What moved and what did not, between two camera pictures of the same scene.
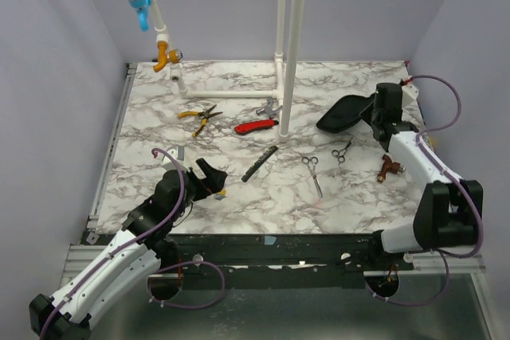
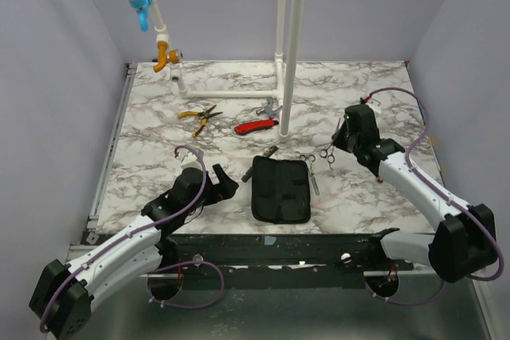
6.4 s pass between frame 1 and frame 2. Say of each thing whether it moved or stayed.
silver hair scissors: moved
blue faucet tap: stayed
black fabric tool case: moved
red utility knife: stayed
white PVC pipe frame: stayed
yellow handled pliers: stayed
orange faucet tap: stayed
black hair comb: stayed
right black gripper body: moved
